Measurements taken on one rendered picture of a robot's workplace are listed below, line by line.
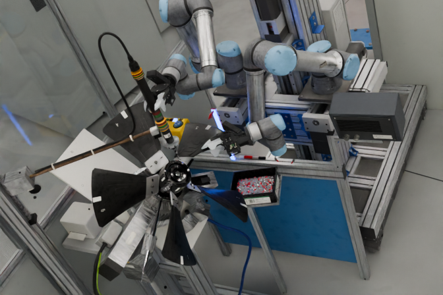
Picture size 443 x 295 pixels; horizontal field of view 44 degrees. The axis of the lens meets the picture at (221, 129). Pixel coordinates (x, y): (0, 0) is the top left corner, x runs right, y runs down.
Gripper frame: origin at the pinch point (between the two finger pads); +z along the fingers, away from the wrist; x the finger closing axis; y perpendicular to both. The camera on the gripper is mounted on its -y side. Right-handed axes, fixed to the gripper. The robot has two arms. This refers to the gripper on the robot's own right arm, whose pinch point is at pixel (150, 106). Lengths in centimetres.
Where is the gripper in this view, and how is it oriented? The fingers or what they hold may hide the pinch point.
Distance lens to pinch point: 210.2
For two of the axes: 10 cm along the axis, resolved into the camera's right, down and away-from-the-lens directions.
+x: -9.3, 0.8, 3.7
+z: -2.3, 6.5, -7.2
